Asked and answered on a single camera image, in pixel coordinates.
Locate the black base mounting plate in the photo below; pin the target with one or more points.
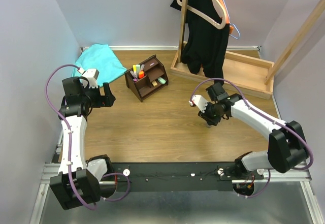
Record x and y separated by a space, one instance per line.
183 176

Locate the turquoise t-shirt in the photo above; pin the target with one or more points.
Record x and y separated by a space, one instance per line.
102 58

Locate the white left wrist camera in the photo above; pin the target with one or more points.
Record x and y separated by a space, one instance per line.
91 76

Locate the dark wooden desk organizer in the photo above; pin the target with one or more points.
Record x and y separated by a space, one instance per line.
143 88

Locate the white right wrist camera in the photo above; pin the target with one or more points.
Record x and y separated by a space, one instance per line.
199 101

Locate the light blue wire hanger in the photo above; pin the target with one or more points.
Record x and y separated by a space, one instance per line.
234 32

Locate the green highlighter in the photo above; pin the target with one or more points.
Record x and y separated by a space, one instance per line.
161 80

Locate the white yellow marker pen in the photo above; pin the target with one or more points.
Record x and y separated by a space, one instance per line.
135 71

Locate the pale mint highlighter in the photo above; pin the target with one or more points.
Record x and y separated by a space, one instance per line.
138 68

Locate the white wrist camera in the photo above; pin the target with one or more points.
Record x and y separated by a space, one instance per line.
91 76
199 101

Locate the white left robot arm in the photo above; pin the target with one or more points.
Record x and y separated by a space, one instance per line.
78 180

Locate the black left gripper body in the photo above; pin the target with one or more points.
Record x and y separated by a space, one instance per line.
95 99

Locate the orange plastic hanger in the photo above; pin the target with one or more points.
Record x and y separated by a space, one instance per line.
222 11

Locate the wooden clothes rack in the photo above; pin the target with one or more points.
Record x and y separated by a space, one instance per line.
254 76

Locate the black hanging garment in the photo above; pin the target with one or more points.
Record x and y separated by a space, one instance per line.
206 45

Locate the orange black highlighter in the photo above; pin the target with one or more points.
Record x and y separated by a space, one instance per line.
141 74

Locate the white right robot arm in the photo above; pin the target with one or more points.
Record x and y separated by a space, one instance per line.
286 141

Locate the red marker pen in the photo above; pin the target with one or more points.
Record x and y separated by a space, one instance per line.
133 75

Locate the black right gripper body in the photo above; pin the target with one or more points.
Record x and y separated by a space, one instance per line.
213 114

